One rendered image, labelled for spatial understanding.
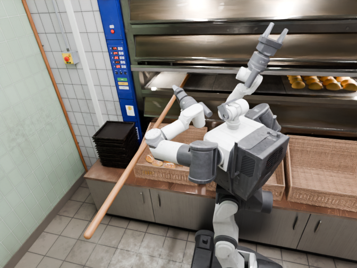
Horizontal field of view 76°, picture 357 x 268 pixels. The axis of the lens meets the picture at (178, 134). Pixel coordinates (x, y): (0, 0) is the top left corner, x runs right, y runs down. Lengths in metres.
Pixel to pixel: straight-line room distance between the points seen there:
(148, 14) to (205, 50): 0.49
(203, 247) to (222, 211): 0.78
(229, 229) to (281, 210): 0.57
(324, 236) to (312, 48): 1.35
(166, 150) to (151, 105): 1.18
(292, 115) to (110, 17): 1.59
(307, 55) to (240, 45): 0.45
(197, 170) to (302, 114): 1.32
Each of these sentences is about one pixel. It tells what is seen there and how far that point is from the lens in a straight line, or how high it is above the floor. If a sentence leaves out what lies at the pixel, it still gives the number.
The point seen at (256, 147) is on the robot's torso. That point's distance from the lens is 0.93.
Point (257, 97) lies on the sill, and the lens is 1.91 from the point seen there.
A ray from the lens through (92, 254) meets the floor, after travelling 2.38.
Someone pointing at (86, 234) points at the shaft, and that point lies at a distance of 0.96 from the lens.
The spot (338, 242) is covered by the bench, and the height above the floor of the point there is 0.28.
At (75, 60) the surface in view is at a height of 1.44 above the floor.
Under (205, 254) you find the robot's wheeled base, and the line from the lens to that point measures 1.99.
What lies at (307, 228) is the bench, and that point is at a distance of 2.06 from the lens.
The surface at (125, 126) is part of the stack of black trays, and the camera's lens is 2.10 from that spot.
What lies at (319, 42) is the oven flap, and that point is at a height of 1.56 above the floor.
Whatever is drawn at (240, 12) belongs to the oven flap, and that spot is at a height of 1.76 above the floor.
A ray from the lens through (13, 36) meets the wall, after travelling 2.30.
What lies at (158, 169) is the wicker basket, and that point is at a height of 0.71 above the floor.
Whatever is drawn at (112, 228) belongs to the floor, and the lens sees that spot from 2.46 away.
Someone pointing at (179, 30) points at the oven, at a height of 1.66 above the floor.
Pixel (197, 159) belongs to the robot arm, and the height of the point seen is 1.39.
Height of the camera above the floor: 1.94
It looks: 33 degrees down
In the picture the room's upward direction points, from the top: 4 degrees counter-clockwise
